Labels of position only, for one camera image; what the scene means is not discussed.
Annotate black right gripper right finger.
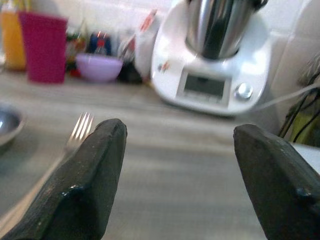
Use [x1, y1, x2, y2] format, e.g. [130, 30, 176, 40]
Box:
[233, 124, 320, 240]

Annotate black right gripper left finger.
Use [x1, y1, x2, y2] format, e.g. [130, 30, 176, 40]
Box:
[0, 118, 128, 240]

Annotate grey placemat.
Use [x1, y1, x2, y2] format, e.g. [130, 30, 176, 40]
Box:
[0, 117, 73, 218]

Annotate yellow-green bag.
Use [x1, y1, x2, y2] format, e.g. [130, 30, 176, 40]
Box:
[287, 104, 320, 148]

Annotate silver metal bowl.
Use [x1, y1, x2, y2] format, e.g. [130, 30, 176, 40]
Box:
[0, 104, 26, 148]

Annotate lilac plastic bowl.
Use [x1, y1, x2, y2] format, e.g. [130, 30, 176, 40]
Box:
[75, 53, 124, 83]

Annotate white kitchen cooking machine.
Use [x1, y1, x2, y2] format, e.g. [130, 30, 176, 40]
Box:
[149, 0, 273, 117]

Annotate blue-labelled bottle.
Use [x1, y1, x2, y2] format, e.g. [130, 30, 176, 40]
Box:
[87, 31, 113, 56]

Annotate magenta plastic cup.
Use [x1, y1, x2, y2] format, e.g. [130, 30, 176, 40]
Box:
[19, 11, 69, 84]

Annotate white carton with red print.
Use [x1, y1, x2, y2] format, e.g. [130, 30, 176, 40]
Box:
[134, 8, 162, 78]

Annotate orange juice bottle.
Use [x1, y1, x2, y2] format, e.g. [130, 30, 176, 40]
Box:
[0, 0, 27, 71]

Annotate steel mixing jug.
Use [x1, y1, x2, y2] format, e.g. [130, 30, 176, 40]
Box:
[184, 0, 270, 61]

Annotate black cable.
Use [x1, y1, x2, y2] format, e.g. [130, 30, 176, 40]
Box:
[278, 72, 320, 143]

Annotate white power cable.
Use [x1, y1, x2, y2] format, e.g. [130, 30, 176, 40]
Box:
[252, 83, 320, 112]

